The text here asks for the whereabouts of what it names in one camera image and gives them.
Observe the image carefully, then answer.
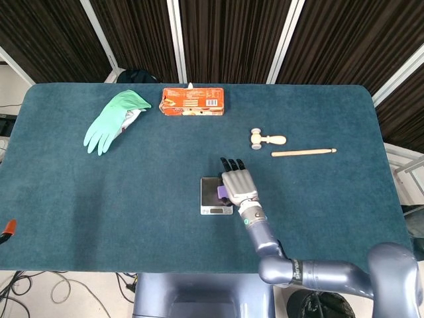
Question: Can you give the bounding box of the blue-grey robot torso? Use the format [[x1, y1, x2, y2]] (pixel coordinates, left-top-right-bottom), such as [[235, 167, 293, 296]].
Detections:
[[132, 272, 275, 318]]

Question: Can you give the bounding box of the black floor cable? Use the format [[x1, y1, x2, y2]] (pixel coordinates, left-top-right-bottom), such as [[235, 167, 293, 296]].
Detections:
[[0, 270, 34, 318]]

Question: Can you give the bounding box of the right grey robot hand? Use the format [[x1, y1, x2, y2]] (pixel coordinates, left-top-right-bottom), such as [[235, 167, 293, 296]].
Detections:
[[220, 156, 260, 208]]

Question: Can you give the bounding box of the grey metal frame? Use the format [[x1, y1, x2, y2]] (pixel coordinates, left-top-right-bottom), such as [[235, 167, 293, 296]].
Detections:
[[386, 144, 424, 206]]

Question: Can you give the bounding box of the teal table cloth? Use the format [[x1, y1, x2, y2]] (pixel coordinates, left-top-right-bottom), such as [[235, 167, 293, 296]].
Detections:
[[0, 82, 413, 273]]

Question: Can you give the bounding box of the small digital scale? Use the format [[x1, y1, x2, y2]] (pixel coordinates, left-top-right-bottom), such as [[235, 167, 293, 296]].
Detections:
[[199, 177, 234, 216]]

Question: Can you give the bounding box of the white floor cable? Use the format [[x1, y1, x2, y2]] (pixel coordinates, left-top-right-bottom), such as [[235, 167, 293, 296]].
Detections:
[[49, 278, 112, 318]]

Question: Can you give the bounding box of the green rubber glove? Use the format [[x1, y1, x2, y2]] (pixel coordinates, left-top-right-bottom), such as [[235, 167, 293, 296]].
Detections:
[[83, 89, 152, 156]]

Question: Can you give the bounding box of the black cable with plug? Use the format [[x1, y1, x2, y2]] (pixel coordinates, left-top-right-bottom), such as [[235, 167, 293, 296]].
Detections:
[[115, 272, 138, 304]]

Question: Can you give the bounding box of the long wooden stick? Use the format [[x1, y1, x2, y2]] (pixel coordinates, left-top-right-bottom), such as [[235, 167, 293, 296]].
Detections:
[[271, 148, 337, 158]]

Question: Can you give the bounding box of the small wooden mallet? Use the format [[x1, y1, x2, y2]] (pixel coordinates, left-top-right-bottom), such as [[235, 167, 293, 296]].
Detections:
[[250, 128, 287, 150]]

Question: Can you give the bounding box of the orange snack box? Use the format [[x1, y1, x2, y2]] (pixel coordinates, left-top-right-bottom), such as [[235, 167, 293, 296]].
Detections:
[[158, 87, 226, 117]]

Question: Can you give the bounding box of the black bag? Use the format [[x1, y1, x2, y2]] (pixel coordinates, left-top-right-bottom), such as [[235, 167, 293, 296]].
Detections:
[[116, 69, 159, 84]]

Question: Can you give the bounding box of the white partition post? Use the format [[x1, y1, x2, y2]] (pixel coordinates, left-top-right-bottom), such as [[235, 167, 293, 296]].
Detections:
[[79, 0, 121, 83], [166, 0, 187, 83], [266, 0, 305, 84], [0, 46, 36, 85], [372, 49, 424, 107]]

